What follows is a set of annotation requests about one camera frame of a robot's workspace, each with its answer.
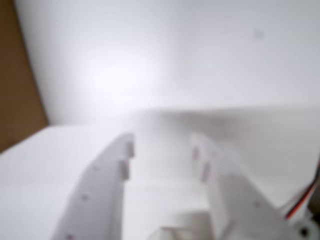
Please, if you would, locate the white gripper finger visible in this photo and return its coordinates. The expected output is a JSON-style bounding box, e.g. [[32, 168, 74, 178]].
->
[[190, 132, 301, 240], [49, 132, 136, 240]]

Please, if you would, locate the red white black servo cable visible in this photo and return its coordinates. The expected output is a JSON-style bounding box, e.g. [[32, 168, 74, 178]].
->
[[282, 154, 320, 221]]

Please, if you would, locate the brown cardboard box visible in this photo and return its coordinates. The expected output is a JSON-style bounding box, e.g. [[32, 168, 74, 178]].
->
[[0, 0, 49, 154]]

